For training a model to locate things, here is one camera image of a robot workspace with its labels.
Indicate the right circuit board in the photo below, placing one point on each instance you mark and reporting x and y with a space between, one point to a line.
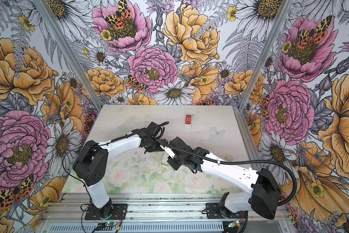
234 224

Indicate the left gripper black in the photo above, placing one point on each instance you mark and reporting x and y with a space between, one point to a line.
159 149

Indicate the circuit board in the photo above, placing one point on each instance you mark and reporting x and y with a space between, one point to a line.
234 224
108 225

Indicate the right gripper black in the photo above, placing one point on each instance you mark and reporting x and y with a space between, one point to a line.
171 161

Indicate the aluminium frame rail front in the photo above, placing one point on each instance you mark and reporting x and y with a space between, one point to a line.
141 207

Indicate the red white remote control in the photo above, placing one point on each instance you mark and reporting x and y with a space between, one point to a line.
188 121

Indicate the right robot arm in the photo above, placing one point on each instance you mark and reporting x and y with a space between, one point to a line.
260 192

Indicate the left circuit board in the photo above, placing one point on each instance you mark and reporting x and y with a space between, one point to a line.
108 225

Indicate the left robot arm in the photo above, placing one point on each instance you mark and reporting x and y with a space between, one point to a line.
91 163

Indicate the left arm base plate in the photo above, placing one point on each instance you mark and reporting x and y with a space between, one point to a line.
115 211

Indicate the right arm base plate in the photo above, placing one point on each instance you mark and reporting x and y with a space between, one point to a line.
216 211

